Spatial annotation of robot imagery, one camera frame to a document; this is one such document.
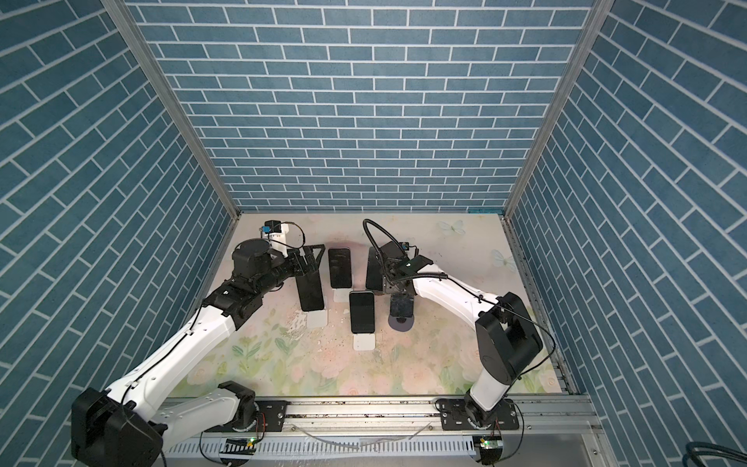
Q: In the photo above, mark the left controller board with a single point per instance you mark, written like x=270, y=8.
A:
x=237, y=451

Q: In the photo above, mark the aluminium corner post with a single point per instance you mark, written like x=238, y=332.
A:
x=122, y=18
x=589, y=33

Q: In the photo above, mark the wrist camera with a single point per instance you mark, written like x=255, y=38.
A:
x=275, y=233
x=408, y=251

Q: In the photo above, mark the black phone far left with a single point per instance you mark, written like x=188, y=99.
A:
x=310, y=292

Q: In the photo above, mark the black phone cracked screen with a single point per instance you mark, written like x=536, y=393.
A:
x=402, y=307

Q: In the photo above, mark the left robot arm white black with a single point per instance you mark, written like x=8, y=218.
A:
x=125, y=423

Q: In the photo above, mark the left aluminium corner post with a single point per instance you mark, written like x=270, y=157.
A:
x=122, y=18

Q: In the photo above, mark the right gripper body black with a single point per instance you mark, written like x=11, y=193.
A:
x=388, y=282

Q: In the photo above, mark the white stand front middle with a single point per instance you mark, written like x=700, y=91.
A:
x=364, y=342

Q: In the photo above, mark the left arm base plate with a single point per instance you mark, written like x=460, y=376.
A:
x=269, y=416

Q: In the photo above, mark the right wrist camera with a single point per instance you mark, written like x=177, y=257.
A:
x=408, y=251

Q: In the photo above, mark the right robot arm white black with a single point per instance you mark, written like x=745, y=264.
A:
x=508, y=340

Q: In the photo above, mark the black phone teal edge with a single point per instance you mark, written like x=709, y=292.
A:
x=362, y=312

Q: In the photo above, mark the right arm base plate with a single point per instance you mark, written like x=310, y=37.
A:
x=461, y=414

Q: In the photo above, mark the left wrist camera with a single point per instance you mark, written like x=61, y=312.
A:
x=275, y=233

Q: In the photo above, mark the right aluminium corner post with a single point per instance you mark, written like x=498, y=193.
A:
x=589, y=33

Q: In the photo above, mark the black phone pink edge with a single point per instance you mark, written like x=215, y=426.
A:
x=340, y=268

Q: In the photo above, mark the white stand far left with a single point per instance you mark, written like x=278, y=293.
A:
x=317, y=319

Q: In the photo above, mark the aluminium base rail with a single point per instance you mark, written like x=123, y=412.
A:
x=555, y=430

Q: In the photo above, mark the white vented cable duct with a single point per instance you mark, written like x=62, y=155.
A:
x=307, y=448

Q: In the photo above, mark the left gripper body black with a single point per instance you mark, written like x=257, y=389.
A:
x=293, y=267

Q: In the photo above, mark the black phone on round stand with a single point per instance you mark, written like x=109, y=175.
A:
x=374, y=277

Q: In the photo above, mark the white stand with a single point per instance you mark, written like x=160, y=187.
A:
x=341, y=295
x=364, y=342
x=317, y=319

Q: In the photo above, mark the right controller board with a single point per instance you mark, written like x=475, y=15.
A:
x=488, y=449

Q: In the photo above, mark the white stand back middle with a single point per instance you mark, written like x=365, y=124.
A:
x=341, y=295

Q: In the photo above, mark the controller board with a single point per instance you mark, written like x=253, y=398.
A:
x=237, y=451
x=488, y=449

